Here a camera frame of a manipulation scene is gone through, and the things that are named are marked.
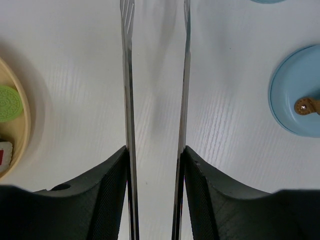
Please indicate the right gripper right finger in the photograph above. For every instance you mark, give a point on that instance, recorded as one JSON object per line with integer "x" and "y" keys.
{"x": 222, "y": 208}

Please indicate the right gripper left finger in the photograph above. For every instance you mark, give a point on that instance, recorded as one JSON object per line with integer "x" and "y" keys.
{"x": 87, "y": 207}

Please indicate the black sushi roll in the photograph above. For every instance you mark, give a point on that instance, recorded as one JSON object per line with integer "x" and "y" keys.
{"x": 6, "y": 151}

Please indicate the metal serving tongs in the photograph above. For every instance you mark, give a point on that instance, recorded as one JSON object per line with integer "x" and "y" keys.
{"x": 127, "y": 11}

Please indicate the blue lunch box cup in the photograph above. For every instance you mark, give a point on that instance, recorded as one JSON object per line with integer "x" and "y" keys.
{"x": 267, "y": 1}

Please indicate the beige round plate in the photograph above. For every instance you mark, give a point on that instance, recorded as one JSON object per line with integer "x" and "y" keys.
{"x": 16, "y": 131}

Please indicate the green round cookie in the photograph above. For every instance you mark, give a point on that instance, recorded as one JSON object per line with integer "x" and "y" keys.
{"x": 10, "y": 104}

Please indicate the blue lid with brown handle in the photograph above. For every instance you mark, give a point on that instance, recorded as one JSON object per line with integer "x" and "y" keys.
{"x": 297, "y": 77}

